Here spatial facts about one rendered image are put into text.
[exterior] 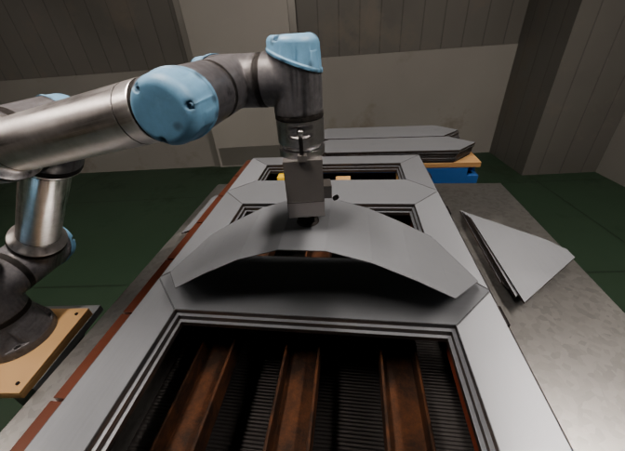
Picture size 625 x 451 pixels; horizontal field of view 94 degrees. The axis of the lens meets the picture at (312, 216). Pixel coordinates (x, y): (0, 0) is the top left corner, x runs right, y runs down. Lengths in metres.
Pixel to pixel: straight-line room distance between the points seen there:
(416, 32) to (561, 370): 3.12
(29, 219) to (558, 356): 1.15
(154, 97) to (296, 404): 0.60
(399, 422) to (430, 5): 3.32
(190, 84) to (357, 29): 3.09
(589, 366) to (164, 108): 0.82
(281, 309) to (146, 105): 0.44
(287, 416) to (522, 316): 0.56
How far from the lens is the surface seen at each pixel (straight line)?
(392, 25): 3.43
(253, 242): 0.56
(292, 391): 0.72
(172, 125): 0.34
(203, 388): 0.78
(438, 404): 0.88
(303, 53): 0.43
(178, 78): 0.34
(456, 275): 0.64
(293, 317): 0.62
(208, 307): 0.68
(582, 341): 0.85
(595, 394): 0.78
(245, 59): 0.47
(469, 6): 3.63
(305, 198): 0.49
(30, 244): 0.97
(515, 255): 0.94
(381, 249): 0.54
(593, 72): 3.50
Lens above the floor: 1.32
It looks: 32 degrees down
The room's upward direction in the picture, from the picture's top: 4 degrees counter-clockwise
